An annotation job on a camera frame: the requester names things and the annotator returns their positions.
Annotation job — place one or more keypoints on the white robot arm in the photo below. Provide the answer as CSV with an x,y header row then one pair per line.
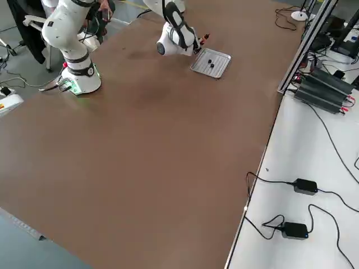
x,y
181,5
64,33

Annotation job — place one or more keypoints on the person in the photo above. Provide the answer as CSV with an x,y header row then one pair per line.
x,y
95,25

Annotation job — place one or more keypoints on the dark smartphone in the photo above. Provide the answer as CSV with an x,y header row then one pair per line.
x,y
106,16

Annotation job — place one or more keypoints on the white control cabinet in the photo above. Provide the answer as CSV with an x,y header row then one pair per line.
x,y
8,105

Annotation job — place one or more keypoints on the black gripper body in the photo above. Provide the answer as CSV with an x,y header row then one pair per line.
x,y
196,46

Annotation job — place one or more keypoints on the silver ribbed metal tray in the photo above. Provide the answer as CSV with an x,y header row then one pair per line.
x,y
221,67

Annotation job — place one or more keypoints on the aluminium frame post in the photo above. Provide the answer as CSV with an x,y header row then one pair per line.
x,y
305,42

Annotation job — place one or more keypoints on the black finned power supply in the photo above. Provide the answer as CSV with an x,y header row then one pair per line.
x,y
319,98
331,79

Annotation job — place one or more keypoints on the black power adapter blue light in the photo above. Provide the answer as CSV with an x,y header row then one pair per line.
x,y
294,230

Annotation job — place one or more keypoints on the white desk lamp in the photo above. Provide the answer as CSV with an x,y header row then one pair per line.
x,y
299,15

